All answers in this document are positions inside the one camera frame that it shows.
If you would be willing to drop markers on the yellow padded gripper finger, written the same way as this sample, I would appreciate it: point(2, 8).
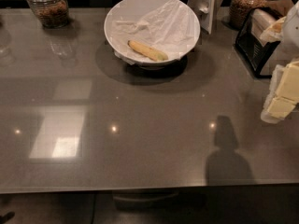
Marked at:
point(280, 108)

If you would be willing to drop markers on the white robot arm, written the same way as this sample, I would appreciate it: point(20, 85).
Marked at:
point(286, 31)

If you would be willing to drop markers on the white bowl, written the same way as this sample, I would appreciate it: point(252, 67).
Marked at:
point(151, 28)

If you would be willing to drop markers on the white paper bowl liner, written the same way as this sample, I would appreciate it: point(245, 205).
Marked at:
point(162, 25)

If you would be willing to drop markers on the glass jar with grains right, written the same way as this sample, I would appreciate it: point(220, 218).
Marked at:
point(239, 9)

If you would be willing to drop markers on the glass jar with grains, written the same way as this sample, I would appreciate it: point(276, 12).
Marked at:
point(51, 13)
point(239, 9)

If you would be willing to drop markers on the glass jar with grains left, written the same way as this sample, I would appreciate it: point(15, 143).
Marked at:
point(51, 13)

